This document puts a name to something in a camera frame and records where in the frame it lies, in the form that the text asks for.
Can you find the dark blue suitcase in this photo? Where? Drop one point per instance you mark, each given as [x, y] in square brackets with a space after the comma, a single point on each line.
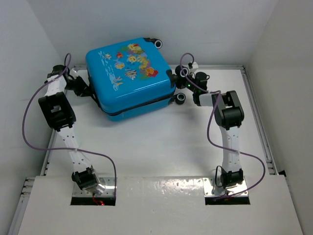
[131, 78]

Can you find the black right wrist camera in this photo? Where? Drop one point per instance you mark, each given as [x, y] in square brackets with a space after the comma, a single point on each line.
[201, 79]

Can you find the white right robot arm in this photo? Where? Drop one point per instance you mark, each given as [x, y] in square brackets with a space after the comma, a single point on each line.
[228, 115]

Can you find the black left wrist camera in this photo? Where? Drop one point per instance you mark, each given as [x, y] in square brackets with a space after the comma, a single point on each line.
[57, 71]

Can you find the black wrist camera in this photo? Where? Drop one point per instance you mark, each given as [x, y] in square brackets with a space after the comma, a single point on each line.
[57, 71]
[201, 79]

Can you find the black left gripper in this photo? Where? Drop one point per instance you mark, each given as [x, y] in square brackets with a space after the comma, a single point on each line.
[83, 90]

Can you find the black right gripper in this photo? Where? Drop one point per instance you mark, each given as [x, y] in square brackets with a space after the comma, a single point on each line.
[180, 81]

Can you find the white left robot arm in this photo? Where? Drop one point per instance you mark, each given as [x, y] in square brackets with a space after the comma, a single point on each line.
[61, 117]

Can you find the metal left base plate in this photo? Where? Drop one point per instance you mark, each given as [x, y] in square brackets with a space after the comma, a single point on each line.
[105, 188]

